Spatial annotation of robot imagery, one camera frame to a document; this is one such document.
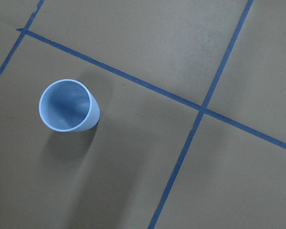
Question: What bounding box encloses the light blue plastic cup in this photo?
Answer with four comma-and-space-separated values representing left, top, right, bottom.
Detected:
39, 79, 100, 132

